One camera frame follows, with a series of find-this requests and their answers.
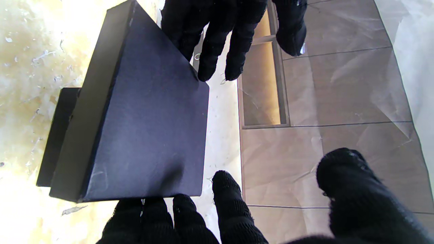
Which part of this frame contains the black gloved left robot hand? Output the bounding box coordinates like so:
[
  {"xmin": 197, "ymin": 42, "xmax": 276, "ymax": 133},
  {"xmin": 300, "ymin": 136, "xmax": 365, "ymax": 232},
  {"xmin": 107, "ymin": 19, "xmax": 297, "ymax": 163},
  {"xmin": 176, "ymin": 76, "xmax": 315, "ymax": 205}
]
[{"xmin": 160, "ymin": 0, "xmax": 308, "ymax": 82}]

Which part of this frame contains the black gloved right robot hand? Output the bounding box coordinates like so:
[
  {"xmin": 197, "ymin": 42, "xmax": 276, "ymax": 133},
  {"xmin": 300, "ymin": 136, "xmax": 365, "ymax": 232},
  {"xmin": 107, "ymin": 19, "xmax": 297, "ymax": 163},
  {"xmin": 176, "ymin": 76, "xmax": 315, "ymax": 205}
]
[{"xmin": 97, "ymin": 147, "xmax": 434, "ymax": 244}]

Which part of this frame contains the black gift box lid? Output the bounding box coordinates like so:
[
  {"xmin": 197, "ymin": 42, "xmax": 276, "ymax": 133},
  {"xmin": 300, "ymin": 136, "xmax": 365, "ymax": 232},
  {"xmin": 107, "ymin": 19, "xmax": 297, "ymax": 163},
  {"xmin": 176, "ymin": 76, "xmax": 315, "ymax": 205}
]
[{"xmin": 49, "ymin": 0, "xmax": 210, "ymax": 203}]

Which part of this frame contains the open black gift box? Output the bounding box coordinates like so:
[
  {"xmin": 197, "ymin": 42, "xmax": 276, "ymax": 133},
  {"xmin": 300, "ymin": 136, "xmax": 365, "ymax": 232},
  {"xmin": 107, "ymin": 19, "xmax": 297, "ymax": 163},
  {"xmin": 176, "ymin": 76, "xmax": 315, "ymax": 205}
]
[{"xmin": 36, "ymin": 87, "xmax": 82, "ymax": 188}]

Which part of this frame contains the dark wall strip with rings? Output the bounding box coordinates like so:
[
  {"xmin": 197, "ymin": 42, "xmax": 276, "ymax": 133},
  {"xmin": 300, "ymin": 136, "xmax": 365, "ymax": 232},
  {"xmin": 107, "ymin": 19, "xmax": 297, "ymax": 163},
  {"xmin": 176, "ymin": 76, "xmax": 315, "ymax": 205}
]
[{"xmin": 192, "ymin": 32, "xmax": 204, "ymax": 72}]

